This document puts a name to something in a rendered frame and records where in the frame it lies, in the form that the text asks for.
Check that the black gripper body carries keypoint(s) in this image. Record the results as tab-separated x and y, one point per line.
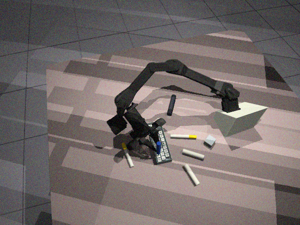
143	130

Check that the grey keyboard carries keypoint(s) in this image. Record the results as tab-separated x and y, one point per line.
165	155

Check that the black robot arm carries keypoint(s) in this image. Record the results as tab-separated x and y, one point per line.
174	66

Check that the blue stylus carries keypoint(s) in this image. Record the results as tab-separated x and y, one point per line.
158	146

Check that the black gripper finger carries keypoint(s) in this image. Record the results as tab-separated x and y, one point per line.
155	136
148	144

